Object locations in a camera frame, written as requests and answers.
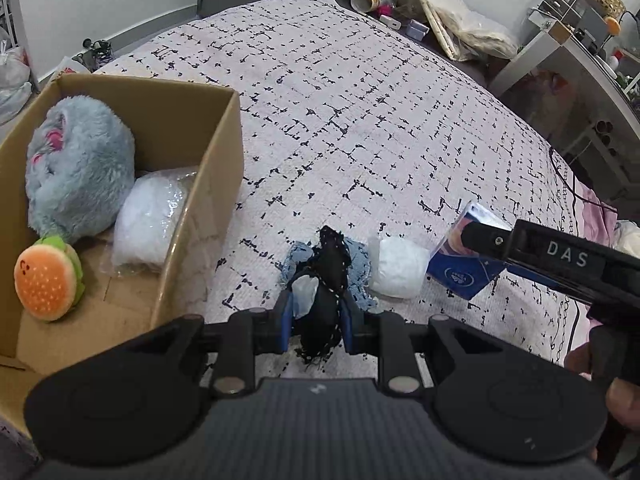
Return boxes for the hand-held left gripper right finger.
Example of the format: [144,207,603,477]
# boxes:
[341,305,501,394]

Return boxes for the black shoes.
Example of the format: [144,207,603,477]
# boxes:
[82,39,113,68]

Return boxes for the wooden stretcher frame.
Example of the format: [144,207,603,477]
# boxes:
[405,0,466,61]

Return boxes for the person's right hand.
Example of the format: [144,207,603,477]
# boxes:
[565,342,640,433]

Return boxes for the red-printed plastic bag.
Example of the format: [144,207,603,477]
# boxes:
[52,55,91,81]

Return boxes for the black cable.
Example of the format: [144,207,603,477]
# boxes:
[548,146,618,211]

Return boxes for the pink bed sheet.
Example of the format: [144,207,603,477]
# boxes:
[575,180,621,256]

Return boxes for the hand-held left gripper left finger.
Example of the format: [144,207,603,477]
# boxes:
[145,289,296,396]

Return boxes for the tied white plastic bag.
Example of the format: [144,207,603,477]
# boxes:
[0,35,31,86]
[0,80,33,126]

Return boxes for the burger plush toy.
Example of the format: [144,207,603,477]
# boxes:
[14,236,86,322]

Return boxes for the pastel floral quilt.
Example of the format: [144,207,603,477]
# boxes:
[615,220,640,256]

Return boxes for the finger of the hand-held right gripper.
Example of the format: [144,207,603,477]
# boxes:
[460,219,521,262]
[502,260,596,305]

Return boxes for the blue-grey cloth scrunchie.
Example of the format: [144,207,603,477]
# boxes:
[281,240,381,311]

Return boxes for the cream canvas bag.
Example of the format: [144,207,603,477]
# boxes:
[430,0,521,58]

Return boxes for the blue tissue packet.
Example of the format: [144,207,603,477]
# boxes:
[426,201,507,301]

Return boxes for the white desk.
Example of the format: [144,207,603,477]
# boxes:
[487,25,640,196]

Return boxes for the white stuffing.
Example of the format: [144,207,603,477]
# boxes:
[111,170,198,273]

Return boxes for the black-patterned white bedspread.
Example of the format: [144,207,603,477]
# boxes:
[92,0,596,381]

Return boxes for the grey fluffy plush toy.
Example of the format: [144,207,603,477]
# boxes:
[25,96,137,241]

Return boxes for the small white soft pack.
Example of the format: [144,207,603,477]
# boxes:
[367,235,432,301]

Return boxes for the brown cardboard box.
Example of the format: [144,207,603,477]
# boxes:
[0,74,244,441]

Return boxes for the black lace scrunchie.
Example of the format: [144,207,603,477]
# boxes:
[290,225,351,366]

